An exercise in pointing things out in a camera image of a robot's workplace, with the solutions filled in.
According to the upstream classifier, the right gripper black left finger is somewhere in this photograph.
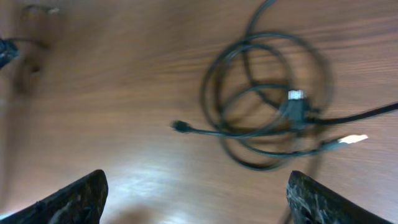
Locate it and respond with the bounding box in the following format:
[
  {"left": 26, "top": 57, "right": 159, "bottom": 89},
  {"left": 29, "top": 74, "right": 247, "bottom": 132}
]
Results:
[{"left": 1, "top": 169, "right": 108, "bottom": 224}]

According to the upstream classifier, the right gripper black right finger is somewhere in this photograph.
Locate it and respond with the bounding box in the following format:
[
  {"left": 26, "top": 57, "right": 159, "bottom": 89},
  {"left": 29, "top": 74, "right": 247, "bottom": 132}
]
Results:
[{"left": 286, "top": 170, "right": 391, "bottom": 224}]

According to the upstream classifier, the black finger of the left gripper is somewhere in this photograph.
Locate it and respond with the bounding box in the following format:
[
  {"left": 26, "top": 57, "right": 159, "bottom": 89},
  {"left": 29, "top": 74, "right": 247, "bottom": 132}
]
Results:
[{"left": 0, "top": 39, "right": 19, "bottom": 69}]

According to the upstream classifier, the thin black USB cable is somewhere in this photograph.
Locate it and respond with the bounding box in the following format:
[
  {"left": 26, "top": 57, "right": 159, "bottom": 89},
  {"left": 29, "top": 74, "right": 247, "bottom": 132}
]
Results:
[{"left": 200, "top": 0, "right": 369, "bottom": 172}]

